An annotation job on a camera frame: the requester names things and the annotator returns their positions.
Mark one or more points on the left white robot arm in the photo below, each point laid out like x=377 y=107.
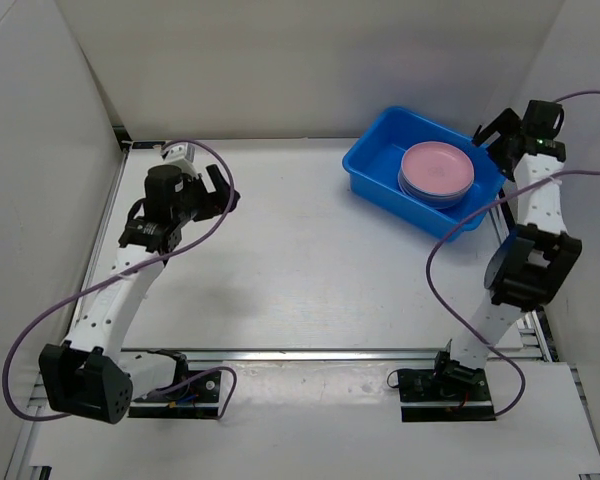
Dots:
x=88 y=375

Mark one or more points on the pink plate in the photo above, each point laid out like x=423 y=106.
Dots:
x=437 y=168

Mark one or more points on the blue plastic bin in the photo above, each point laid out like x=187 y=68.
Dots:
x=374 y=161

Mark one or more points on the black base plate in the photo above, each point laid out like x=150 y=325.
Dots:
x=195 y=395
x=426 y=398

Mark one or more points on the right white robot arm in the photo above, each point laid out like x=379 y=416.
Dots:
x=532 y=263

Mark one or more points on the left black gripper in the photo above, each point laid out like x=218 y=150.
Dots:
x=218 y=199

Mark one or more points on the small black label sticker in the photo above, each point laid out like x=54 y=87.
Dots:
x=147 y=145

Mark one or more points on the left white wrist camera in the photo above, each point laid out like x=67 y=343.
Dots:
x=180 y=155

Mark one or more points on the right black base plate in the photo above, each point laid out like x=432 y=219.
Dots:
x=426 y=398

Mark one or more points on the purple plate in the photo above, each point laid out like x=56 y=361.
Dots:
x=439 y=202

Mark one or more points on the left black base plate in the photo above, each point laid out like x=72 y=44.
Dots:
x=195 y=395

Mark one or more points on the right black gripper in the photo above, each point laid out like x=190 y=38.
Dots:
x=505 y=123

